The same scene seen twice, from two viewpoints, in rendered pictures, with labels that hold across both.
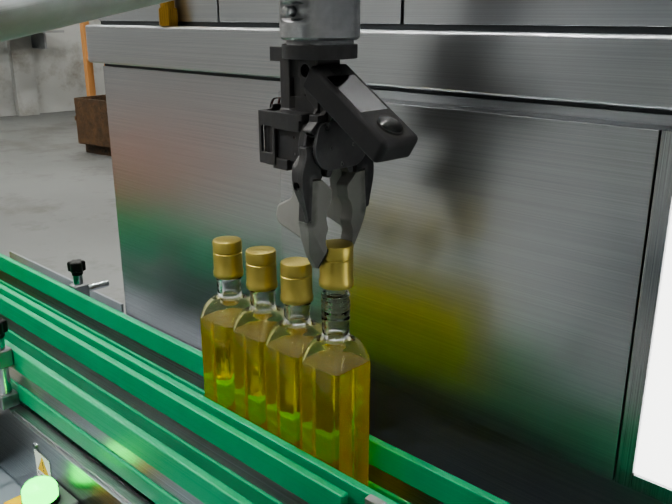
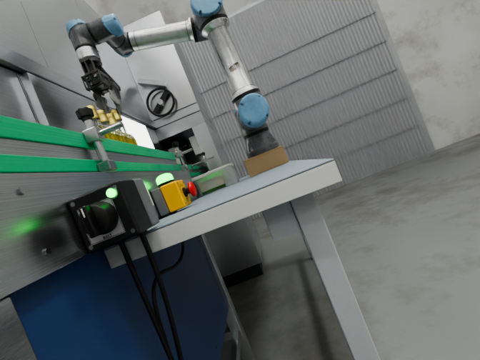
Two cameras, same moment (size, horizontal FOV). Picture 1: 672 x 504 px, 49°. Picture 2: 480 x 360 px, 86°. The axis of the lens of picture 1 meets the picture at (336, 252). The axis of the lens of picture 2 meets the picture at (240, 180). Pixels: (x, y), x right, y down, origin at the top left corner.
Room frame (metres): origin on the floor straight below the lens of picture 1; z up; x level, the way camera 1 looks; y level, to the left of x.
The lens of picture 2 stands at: (1.09, 1.00, 0.78)
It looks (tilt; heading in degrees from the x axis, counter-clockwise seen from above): 1 degrees down; 230
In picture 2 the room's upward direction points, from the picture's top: 22 degrees counter-clockwise
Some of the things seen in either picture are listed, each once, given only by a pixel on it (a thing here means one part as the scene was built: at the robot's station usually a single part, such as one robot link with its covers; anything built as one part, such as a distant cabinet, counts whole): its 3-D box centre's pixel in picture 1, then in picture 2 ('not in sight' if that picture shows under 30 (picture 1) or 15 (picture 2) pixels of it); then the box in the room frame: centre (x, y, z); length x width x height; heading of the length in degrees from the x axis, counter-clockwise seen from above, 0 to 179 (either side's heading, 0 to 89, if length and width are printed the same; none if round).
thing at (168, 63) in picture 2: not in sight; (173, 90); (-0.21, -0.91, 1.69); 0.70 x 0.37 x 0.89; 47
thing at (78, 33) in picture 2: not in sight; (81, 37); (0.71, 0.02, 1.48); 0.09 x 0.08 x 0.11; 140
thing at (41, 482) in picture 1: (39, 491); (164, 179); (0.79, 0.37, 0.84); 0.04 x 0.04 x 0.03
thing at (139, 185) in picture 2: not in sight; (118, 213); (0.98, 0.58, 0.79); 0.08 x 0.08 x 0.08; 47
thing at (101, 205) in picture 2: not in sight; (95, 219); (1.02, 0.62, 0.79); 0.04 x 0.03 x 0.04; 137
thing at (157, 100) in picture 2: not in sight; (161, 102); (0.09, -0.68, 1.49); 0.21 x 0.05 x 0.21; 137
